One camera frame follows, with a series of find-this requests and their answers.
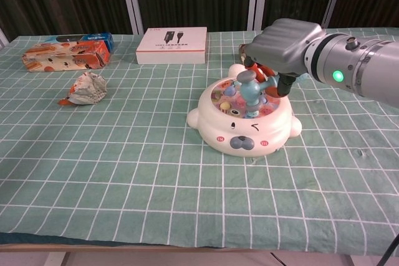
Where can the orange biscuit box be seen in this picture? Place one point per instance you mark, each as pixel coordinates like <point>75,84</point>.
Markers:
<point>62,58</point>

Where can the white seal whack-a-mole toy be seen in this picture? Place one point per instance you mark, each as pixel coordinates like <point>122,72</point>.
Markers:
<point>249,135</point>

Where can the blue toy hammer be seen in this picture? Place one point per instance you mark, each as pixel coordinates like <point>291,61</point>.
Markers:
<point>249,91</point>

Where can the crumpled snack wrapper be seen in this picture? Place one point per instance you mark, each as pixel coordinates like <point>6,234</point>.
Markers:
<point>87,90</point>

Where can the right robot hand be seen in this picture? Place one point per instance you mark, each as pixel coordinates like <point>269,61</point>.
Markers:
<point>280,48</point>

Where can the blue biscuit box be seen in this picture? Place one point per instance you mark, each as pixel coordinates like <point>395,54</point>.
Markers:
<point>106,39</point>

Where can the green checked tablecloth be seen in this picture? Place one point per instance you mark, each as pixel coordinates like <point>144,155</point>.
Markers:
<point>124,169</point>

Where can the gold foil snack packet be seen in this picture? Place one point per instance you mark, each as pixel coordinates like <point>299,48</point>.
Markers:
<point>241,54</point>

